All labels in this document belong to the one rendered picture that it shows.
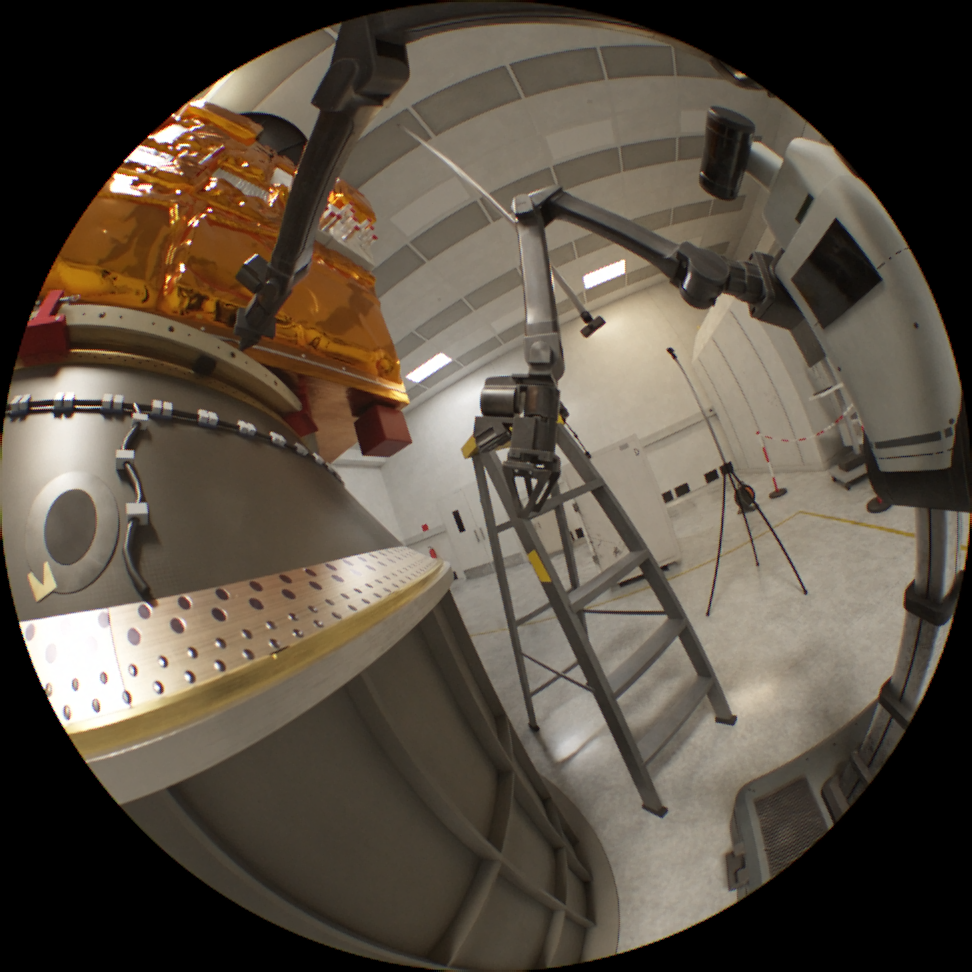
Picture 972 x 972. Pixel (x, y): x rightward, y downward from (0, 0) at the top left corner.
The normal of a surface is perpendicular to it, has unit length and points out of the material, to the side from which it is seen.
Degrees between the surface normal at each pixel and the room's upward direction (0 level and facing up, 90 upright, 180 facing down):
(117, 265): 97
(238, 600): 43
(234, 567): 62
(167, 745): 90
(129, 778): 90
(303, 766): 90
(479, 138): 180
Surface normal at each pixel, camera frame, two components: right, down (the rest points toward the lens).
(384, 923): 0.86, -0.38
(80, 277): 0.83, 0.47
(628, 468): -0.38, 0.02
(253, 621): 0.34, -0.94
